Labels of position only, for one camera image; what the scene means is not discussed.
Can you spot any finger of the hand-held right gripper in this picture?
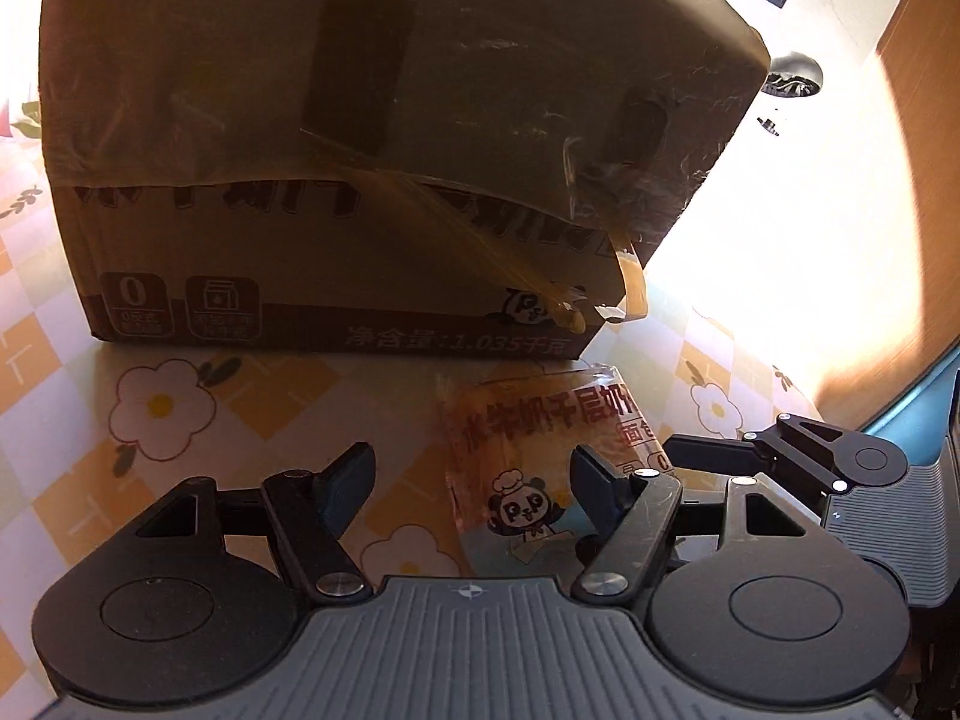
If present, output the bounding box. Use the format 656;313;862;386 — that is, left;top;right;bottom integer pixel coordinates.
664;414;848;494

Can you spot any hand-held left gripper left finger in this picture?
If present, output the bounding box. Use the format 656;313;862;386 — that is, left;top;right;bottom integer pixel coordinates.
135;442;376;602

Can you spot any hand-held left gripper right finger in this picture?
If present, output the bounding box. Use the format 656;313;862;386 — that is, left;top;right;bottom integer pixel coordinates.
570;446;811;605

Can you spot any orange bread packet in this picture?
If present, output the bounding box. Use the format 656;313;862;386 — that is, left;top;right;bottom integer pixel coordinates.
437;361;680;565

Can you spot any printed cardboard box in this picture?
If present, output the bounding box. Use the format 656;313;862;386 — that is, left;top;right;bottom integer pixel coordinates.
41;0;773;361

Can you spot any teal panel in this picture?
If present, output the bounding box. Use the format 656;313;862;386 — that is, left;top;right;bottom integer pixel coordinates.
862;364;960;440

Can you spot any floral checked tablecloth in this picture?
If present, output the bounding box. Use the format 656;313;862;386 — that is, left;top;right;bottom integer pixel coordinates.
0;97;826;691

